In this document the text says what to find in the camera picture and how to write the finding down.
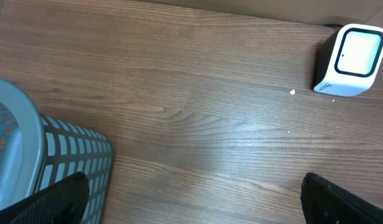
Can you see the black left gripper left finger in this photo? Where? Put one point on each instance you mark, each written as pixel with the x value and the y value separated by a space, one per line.
pixel 63 202

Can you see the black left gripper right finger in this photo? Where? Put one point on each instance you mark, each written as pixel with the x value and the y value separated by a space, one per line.
pixel 325 202

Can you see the white barcode scanner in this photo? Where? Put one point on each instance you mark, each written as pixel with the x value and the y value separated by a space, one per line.
pixel 349 60

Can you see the grey plastic mesh basket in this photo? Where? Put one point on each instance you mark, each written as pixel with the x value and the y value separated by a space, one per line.
pixel 36 151

